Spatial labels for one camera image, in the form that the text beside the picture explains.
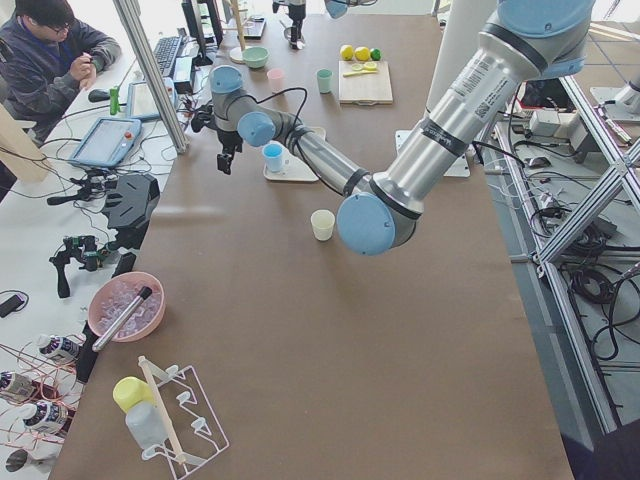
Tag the yellow lemon upper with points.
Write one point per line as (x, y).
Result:
(362, 54)

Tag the wooden rack handle bar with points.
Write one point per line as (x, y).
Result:
(146, 368)

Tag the blue teach pendant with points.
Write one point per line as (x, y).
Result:
(140, 103)
(107, 142)

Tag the yellow plastic knife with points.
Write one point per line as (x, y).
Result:
(348, 74)

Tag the yellow plastic cup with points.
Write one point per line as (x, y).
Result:
(130, 391)

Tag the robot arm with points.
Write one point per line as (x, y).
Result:
(520, 41)
(335, 8)

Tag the pale grey plastic cup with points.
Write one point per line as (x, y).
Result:
(145, 425)

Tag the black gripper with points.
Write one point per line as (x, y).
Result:
(229, 139)
(297, 19)

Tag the pink bowl with ice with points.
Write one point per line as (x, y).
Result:
(112, 298)

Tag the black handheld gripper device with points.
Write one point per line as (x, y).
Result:
(83, 249)

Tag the blue cup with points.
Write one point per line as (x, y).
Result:
(273, 155)

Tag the metal scoop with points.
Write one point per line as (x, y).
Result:
(294, 37)

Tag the blue teach pendant near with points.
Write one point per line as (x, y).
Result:
(107, 142)

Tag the black monitor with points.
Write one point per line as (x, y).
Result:
(204, 26)

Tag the blue teach pendant far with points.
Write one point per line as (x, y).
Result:
(140, 103)

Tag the black keyboard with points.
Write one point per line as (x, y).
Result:
(166, 51)

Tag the green bowl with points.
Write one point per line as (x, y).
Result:
(255, 57)

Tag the metal muddler in bowl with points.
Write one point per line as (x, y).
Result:
(120, 317)

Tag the green cup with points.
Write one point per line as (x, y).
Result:
(324, 80)

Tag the green lime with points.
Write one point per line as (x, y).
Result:
(375, 54)

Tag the white wire cup rack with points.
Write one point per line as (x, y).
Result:
(194, 418)

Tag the yellow lemon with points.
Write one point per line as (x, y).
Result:
(362, 54)
(346, 52)

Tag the white cup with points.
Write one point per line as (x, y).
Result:
(322, 224)

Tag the yellow lemon lower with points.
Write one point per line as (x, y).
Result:
(346, 52)

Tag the wooden mug tree stand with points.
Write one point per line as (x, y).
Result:
(236, 54)

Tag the bamboo cutting board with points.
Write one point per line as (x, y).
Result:
(365, 89)

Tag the seated person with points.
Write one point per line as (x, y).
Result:
(53, 56)

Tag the cream rabbit tray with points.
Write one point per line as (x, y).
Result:
(295, 171)

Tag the bottle in copper rack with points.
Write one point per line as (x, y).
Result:
(59, 349)

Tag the pink cup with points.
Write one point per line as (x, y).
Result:
(276, 79)

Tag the aluminium frame post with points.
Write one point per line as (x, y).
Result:
(129, 14)

